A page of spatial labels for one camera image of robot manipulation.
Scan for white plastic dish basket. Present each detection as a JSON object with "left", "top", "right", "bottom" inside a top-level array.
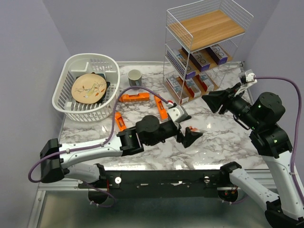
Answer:
[{"left": 52, "top": 53, "right": 121, "bottom": 123}]

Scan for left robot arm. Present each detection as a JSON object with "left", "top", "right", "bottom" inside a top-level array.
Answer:
[{"left": 40, "top": 115, "right": 203, "bottom": 188}]

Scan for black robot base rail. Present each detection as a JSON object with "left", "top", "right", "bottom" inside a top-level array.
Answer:
[{"left": 78, "top": 162, "right": 247, "bottom": 199}]

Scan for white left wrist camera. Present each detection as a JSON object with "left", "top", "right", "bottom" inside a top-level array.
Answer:
[{"left": 167, "top": 105, "right": 187, "bottom": 123}]

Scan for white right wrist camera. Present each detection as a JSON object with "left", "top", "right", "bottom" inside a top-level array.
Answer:
[{"left": 237, "top": 69, "right": 257, "bottom": 94}]

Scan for purple silver toothpaste box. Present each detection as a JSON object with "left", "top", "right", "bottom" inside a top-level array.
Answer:
[
  {"left": 206, "top": 44, "right": 228, "bottom": 65},
  {"left": 180, "top": 47, "right": 210, "bottom": 72},
  {"left": 167, "top": 49, "right": 196, "bottom": 80}
]

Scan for beige painted plate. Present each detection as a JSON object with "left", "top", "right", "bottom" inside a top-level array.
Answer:
[{"left": 71, "top": 73, "right": 107, "bottom": 105}]

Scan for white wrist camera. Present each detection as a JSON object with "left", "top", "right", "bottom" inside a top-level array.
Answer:
[
  {"left": 167, "top": 105, "right": 187, "bottom": 123},
  {"left": 237, "top": 69, "right": 257, "bottom": 94}
]

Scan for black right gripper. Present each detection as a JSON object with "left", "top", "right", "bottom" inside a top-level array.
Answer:
[{"left": 201, "top": 81, "right": 262, "bottom": 129}]

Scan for dark green ceramic mug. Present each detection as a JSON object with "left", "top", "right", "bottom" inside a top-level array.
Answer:
[{"left": 127, "top": 69, "right": 142, "bottom": 86}]

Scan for orange toothpaste box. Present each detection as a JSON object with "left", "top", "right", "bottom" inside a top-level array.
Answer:
[
  {"left": 189, "top": 126, "right": 198, "bottom": 132},
  {"left": 114, "top": 112, "right": 127, "bottom": 132},
  {"left": 154, "top": 95, "right": 168, "bottom": 121},
  {"left": 119, "top": 93, "right": 150, "bottom": 103}
]

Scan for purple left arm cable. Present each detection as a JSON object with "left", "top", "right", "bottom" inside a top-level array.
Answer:
[{"left": 28, "top": 86, "right": 175, "bottom": 183}]

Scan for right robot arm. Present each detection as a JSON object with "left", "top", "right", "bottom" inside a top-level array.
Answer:
[{"left": 202, "top": 84, "right": 304, "bottom": 228}]

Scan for white wire wooden shelf rack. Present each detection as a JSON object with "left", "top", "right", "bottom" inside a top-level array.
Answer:
[{"left": 163, "top": 0, "right": 254, "bottom": 104}]

